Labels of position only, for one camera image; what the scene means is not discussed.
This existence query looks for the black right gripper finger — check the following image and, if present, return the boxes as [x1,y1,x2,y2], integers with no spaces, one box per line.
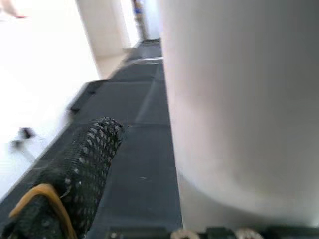
[0,116,124,239]

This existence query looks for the white plastic table leg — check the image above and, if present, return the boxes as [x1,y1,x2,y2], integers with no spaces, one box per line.
[159,0,319,231]

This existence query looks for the tan rubber band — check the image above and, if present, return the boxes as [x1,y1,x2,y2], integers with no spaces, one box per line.
[8,183,78,239]

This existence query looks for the black tablecloth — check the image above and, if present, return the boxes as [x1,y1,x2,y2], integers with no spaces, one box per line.
[0,37,185,239]

